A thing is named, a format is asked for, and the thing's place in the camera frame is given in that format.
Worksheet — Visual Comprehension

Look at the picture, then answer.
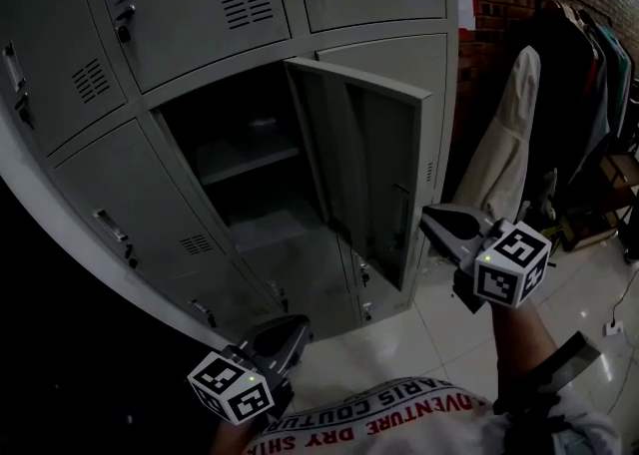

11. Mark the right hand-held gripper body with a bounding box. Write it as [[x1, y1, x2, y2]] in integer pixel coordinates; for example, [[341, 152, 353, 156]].
[[417, 203, 553, 314]]

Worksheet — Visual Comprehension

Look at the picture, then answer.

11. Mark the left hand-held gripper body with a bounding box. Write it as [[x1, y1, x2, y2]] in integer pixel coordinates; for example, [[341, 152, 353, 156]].
[[187, 314, 315, 426]]

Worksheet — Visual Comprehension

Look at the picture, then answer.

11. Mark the grey locker door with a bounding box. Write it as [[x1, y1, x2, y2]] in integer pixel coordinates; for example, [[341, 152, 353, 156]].
[[283, 56, 434, 293]]

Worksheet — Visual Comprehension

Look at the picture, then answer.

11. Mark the person's right forearm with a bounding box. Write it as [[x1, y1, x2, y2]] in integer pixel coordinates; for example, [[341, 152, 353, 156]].
[[490, 300, 561, 408]]

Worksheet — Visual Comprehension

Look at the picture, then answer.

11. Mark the person's left forearm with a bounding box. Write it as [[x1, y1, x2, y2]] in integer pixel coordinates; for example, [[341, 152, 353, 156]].
[[213, 411, 272, 455]]

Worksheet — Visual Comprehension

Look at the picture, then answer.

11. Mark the grey metal locker cabinet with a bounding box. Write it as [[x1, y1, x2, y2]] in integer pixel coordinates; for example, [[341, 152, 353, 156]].
[[0, 0, 463, 350]]

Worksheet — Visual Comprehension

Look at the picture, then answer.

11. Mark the beige hanging garment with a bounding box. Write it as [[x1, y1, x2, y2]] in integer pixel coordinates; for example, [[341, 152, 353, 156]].
[[456, 45, 543, 226]]

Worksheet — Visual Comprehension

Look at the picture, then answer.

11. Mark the brown wooden shelf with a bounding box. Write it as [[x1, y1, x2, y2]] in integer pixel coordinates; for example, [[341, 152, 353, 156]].
[[562, 150, 639, 253]]

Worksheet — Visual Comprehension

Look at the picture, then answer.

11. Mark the white printed shirt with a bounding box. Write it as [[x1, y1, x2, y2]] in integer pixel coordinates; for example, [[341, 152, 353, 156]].
[[247, 376, 623, 455]]

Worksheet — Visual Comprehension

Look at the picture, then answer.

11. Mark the black hanging garment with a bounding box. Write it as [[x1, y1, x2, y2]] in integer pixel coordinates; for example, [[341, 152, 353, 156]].
[[528, 6, 609, 208]]

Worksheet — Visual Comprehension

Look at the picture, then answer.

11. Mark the green hanging garment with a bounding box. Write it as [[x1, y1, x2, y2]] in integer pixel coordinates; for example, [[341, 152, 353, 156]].
[[596, 25, 636, 148]]

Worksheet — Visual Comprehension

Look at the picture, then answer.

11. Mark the black and grey arm strap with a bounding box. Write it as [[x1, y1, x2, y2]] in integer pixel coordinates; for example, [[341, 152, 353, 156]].
[[492, 330, 604, 427]]

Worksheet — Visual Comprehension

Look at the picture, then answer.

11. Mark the thin black cable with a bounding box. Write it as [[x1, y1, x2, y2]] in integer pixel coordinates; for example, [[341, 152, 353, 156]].
[[610, 280, 639, 324]]

